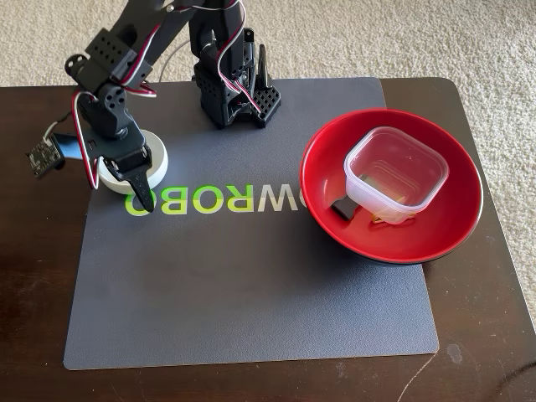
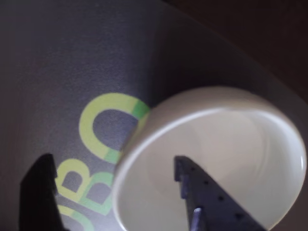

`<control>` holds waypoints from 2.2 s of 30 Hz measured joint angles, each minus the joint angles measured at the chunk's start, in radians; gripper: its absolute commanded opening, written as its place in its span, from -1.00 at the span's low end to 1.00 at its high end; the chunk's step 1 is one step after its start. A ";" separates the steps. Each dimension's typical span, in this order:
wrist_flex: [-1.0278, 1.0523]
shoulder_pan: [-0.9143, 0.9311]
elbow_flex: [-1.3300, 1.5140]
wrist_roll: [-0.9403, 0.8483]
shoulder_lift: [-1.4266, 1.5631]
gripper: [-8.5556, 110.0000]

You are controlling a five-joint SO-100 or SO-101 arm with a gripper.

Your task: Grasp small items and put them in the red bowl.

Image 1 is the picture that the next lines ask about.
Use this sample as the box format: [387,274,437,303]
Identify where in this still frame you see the dark blue-black gripper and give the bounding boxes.
[90,127,155,214]

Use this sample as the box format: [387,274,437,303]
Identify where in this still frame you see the small white bowl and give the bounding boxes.
[96,128,169,194]

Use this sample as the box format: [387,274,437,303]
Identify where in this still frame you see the black bow-tie shaped block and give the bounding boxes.
[330,173,380,222]

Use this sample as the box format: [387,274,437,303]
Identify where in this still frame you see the yellow wire clip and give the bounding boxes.
[370,212,416,227]

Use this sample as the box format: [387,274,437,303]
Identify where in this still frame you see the clear plastic container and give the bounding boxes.
[343,125,451,225]

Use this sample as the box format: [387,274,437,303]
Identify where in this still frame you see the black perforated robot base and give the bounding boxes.
[192,27,283,130]

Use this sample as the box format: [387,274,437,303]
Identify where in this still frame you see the red bowl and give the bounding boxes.
[299,107,485,267]

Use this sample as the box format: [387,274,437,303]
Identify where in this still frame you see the grey mat with ROBO print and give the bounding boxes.
[62,77,440,372]

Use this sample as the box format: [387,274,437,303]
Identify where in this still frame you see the red white gripper servo cable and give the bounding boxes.
[70,90,101,192]

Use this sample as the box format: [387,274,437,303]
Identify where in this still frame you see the red white forearm servo cable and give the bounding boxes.
[121,18,168,100]

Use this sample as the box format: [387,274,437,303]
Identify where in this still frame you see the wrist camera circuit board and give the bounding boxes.
[25,137,67,180]

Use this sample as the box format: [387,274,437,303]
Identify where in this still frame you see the thin camera cable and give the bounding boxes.
[44,111,79,142]

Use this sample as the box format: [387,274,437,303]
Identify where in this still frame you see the red white base servo cable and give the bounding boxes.
[217,0,263,116]

